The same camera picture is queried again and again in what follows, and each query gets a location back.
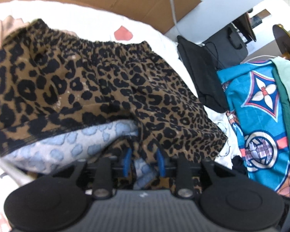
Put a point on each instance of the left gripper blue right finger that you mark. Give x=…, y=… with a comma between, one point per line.
x=167, y=165

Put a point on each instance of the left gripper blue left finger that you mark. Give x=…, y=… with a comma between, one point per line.
x=122, y=165

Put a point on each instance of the leopard print skirt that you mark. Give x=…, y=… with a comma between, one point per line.
x=63, y=98

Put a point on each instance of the folded black garment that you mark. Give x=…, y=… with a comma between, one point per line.
x=201, y=69

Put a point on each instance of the blue patterned fabric bag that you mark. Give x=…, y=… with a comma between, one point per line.
x=259, y=113

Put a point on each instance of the black bag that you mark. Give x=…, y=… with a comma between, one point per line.
x=226, y=47

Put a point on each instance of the cream bear print blanket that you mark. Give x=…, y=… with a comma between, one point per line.
x=84, y=195

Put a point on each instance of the gold rimmed round stool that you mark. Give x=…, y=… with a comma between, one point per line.
x=282, y=38

